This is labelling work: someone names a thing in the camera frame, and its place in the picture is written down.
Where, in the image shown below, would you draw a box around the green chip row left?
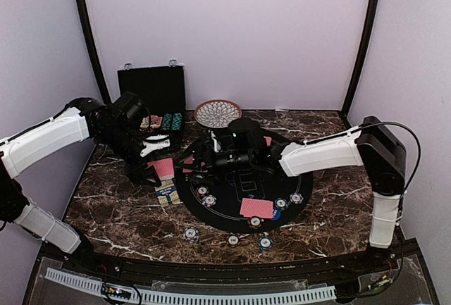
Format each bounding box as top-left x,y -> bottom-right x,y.
161,113 -> 173,131

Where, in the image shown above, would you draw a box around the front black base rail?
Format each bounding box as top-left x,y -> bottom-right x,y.
70,244 -> 420,288

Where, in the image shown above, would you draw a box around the white cable tray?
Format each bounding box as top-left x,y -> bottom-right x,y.
44,268 -> 337,304

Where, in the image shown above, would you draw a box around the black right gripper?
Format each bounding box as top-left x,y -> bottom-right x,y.
174,142 -> 255,186

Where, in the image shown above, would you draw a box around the patterned ceramic plate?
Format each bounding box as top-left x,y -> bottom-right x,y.
194,99 -> 242,129

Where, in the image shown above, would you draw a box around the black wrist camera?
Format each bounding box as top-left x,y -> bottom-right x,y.
228,118 -> 266,151
113,92 -> 150,125

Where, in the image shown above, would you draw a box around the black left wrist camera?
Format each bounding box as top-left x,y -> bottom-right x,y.
113,92 -> 150,125

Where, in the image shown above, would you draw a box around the red card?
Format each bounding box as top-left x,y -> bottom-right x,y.
264,136 -> 272,147

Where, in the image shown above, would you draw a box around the cards in case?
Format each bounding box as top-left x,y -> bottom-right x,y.
140,115 -> 163,130

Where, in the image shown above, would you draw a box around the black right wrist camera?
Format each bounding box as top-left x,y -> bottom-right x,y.
228,118 -> 266,151

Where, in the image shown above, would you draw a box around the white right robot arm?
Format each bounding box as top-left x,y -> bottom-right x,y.
175,116 -> 406,273

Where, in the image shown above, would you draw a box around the black corner frame post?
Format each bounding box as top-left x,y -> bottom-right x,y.
75,0 -> 111,104
339,0 -> 379,125

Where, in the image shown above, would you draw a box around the red playing card deck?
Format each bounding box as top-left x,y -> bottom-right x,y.
148,158 -> 175,180

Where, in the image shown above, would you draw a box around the red cards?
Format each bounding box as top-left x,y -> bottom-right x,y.
183,156 -> 206,173
240,198 -> 273,219

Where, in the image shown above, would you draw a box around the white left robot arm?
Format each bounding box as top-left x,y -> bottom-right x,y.
1,92 -> 171,274

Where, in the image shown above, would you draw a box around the green chip row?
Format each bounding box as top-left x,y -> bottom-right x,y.
161,113 -> 173,131
171,113 -> 183,132

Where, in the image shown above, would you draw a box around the black poker chip case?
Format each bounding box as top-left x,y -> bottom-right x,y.
116,65 -> 187,142

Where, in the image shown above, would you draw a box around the black corner frame post left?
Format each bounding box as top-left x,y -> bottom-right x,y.
75,0 -> 111,104

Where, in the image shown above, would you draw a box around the blue green chip stack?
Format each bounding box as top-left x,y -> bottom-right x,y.
258,236 -> 273,251

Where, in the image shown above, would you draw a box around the green chip row right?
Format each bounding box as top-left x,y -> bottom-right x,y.
171,113 -> 183,132

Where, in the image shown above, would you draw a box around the round black poker mat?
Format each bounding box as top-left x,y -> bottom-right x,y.
175,128 -> 313,233

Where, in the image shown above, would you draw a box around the brown white chip stack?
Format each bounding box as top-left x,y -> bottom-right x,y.
227,235 -> 239,246

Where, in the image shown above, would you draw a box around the blue small blind button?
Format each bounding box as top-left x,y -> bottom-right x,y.
272,208 -> 281,221

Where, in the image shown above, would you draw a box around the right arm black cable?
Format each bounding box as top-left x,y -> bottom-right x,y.
302,121 -> 421,214

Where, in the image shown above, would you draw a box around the black corner frame post right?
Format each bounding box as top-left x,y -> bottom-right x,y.
339,0 -> 379,125

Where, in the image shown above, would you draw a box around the blue tan chip stack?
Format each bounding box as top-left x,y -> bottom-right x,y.
183,227 -> 199,243

